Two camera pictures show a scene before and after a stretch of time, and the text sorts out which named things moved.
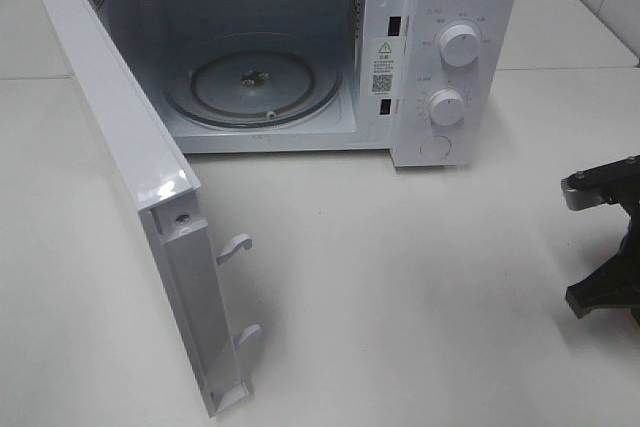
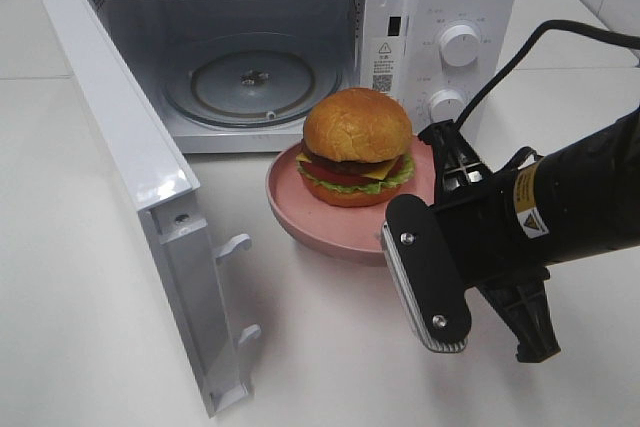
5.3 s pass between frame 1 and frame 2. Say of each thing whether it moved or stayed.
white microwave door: stayed
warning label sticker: stayed
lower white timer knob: stayed
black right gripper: moved
